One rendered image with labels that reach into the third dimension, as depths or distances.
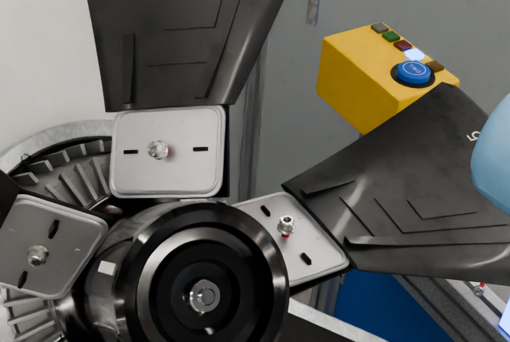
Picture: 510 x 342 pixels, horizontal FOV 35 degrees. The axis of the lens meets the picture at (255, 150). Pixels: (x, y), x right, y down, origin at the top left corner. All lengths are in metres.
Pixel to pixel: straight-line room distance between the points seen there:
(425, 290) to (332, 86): 0.30
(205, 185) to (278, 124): 1.07
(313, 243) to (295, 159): 1.11
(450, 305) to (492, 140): 0.63
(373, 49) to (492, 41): 0.91
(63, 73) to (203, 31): 0.24
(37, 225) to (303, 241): 0.20
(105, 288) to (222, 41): 0.18
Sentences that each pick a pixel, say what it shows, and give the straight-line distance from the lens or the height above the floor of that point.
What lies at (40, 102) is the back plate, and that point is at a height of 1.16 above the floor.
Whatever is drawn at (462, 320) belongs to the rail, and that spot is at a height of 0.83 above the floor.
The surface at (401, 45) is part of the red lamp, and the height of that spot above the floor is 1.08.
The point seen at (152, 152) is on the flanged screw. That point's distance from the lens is 0.55.
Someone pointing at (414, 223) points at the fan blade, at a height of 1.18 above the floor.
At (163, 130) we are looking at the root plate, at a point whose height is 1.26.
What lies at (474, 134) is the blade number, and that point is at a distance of 0.75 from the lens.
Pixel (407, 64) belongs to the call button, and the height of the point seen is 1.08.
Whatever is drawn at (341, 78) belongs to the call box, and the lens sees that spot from 1.04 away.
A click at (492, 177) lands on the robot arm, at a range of 0.46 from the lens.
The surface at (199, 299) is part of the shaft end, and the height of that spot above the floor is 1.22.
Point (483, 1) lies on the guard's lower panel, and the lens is 1.83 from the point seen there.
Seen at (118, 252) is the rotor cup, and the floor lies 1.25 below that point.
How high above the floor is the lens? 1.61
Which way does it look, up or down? 39 degrees down
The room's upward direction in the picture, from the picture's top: 5 degrees clockwise
